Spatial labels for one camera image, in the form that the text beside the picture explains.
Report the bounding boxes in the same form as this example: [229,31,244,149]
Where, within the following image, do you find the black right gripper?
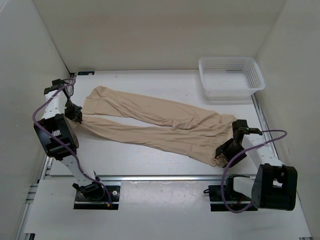
[215,137,247,168]

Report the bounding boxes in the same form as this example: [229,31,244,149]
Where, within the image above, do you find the beige trousers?
[81,86,236,167]

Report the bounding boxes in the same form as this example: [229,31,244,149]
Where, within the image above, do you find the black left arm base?
[72,182,121,210]

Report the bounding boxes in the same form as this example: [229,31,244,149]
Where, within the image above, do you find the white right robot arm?
[207,128,298,214]

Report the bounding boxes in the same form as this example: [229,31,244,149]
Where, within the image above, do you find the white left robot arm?
[32,79,105,200]

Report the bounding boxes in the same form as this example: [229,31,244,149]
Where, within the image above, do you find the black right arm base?
[202,181,251,212]

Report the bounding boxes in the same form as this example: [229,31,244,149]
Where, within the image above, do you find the white plastic basket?
[198,56,265,99]

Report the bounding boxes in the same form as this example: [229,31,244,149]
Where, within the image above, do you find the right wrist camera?
[232,119,263,138]

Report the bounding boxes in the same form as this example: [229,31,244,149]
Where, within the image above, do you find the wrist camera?
[232,119,263,138]
[44,78,75,97]

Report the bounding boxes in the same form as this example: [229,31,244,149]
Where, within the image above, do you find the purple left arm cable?
[32,77,112,207]

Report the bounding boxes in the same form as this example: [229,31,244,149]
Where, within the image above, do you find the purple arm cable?
[221,129,288,214]
[32,77,112,207]

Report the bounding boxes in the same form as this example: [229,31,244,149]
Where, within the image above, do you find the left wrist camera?
[44,78,75,97]

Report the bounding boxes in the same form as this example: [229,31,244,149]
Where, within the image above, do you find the aluminium right side rail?
[251,93,284,161]

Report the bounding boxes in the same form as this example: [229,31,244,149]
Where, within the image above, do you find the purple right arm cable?
[221,129,288,214]

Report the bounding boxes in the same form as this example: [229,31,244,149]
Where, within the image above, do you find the aluminium left side rail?
[24,72,76,206]

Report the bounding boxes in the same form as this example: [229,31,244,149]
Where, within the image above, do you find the aluminium table edge rail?
[39,174,236,183]

